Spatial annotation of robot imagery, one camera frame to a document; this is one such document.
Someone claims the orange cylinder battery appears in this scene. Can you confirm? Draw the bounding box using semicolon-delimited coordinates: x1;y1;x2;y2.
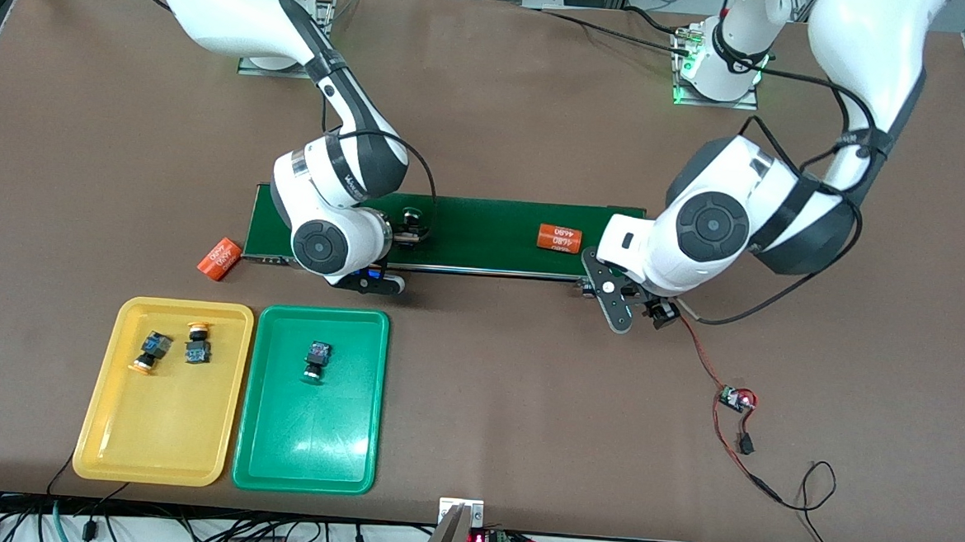
534;223;585;256
195;235;245;283

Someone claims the yellow push button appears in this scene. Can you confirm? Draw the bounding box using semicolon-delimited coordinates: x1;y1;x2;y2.
129;329;176;377
183;321;214;366

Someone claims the green conveyor belt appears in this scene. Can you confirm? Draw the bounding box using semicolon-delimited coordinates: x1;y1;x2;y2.
239;181;656;302

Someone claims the small green circuit board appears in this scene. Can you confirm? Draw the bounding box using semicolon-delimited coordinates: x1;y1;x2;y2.
718;385;760;414

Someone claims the green plastic tray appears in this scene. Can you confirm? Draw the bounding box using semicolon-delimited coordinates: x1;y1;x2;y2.
230;302;391;497

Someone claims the yellow plastic tray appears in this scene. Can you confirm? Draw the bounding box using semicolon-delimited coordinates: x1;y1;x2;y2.
71;293;257;490

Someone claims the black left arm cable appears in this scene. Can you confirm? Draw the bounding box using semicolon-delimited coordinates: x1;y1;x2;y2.
678;0;887;335

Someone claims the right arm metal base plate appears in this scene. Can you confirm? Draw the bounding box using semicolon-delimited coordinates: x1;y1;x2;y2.
237;0;338;81

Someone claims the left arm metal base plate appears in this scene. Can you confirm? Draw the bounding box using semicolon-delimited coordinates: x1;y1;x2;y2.
671;25;765;112

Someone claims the thin black looped cable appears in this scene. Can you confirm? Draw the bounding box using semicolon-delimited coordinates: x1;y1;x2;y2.
775;459;863;542

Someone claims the black cable across table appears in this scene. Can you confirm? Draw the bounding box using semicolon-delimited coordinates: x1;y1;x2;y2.
535;7;697;57

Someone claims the black cable with plug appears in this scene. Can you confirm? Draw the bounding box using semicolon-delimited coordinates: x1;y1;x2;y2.
80;480;132;542

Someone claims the teal cable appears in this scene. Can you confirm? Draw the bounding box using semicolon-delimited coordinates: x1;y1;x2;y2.
49;501;77;542

